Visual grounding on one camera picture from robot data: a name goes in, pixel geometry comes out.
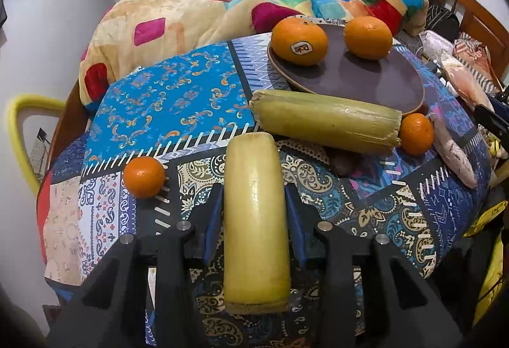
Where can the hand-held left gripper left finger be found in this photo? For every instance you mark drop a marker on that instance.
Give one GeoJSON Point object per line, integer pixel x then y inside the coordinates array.
{"type": "Point", "coordinates": [212, 217]}

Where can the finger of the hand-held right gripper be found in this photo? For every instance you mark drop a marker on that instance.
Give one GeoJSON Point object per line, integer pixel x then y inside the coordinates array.
{"type": "Point", "coordinates": [490, 116]}

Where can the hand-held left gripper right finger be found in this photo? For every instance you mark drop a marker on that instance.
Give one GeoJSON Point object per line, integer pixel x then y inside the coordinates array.
{"type": "Point", "coordinates": [296, 224]}

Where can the pale yellow sugarcane piece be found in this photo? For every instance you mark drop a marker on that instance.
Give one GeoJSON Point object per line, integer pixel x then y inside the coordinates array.
{"type": "Point", "coordinates": [254, 220]}

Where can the pink cloth pile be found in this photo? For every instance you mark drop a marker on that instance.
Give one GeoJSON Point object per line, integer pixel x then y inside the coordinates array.
{"type": "Point", "coordinates": [469, 69]}

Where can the pale pink oblong item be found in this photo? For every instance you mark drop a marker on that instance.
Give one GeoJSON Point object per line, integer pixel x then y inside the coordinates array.
{"type": "Point", "coordinates": [453, 153]}

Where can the small orange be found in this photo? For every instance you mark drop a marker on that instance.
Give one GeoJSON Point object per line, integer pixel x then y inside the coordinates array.
{"type": "Point", "coordinates": [416, 134]}
{"type": "Point", "coordinates": [144, 177]}

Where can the black bag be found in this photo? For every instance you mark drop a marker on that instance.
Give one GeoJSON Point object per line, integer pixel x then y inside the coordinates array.
{"type": "Point", "coordinates": [442, 21]}

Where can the yellow-green sugarcane piece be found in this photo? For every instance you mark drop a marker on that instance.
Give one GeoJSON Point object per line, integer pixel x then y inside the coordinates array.
{"type": "Point", "coordinates": [326, 121]}

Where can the blue patchwork tablecloth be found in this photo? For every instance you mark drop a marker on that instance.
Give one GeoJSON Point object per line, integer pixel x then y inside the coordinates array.
{"type": "Point", "coordinates": [175, 101]}

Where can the yellow plastic bag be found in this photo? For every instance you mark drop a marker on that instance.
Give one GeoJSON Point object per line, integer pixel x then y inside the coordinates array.
{"type": "Point", "coordinates": [491, 252]}

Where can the round brown tray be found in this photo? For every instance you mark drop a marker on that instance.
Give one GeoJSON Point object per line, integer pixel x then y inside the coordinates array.
{"type": "Point", "coordinates": [358, 81]}

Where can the large plain orange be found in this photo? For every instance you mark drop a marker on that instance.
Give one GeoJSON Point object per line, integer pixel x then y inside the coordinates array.
{"type": "Point", "coordinates": [368, 37]}

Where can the brown wooden footboard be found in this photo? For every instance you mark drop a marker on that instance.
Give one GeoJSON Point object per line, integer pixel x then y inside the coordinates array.
{"type": "Point", "coordinates": [67, 121]}

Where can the large orange with sticker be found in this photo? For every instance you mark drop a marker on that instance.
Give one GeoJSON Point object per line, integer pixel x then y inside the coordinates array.
{"type": "Point", "coordinates": [298, 38]}

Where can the colourful patterned blanket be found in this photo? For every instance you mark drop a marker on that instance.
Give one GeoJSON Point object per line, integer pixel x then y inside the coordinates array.
{"type": "Point", "coordinates": [191, 9]}

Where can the yellow frame chair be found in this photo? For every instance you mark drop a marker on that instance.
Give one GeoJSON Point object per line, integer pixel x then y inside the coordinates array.
{"type": "Point", "coordinates": [18, 125]}

